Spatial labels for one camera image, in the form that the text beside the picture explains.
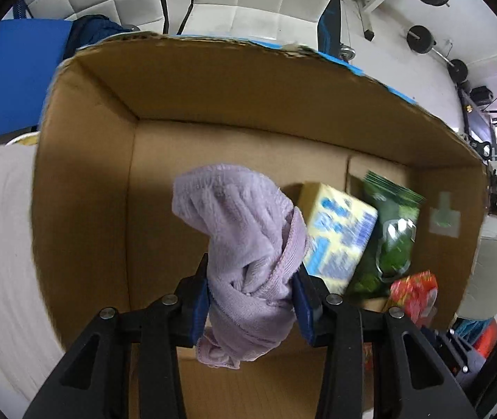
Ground black blue weight bench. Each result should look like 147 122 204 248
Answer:
317 0 341 58

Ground brown cardboard box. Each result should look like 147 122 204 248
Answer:
26 33 488 418

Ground beige chair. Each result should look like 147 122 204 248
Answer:
456 237 497 321

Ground floor barbell black plates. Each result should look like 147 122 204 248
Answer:
405 25 469 84

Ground red snack packet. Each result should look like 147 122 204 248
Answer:
386 271 439 327

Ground large white quilted cushion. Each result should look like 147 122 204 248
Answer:
178 0 331 50

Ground chrome dumbbell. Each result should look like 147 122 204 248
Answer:
338 44 356 63

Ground purple fluffy towel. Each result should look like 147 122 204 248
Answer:
171 164 308 370

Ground yellow blue tissue pack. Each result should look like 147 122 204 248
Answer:
298 183 378 295

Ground white tablecloth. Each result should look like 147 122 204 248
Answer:
0 144 64 400

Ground blue foam mat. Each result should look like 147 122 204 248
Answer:
0 19 71 136

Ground green wet wipes pack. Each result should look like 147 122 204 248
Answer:
346 171 424 299

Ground black treadmill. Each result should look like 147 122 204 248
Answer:
457 85 496 162

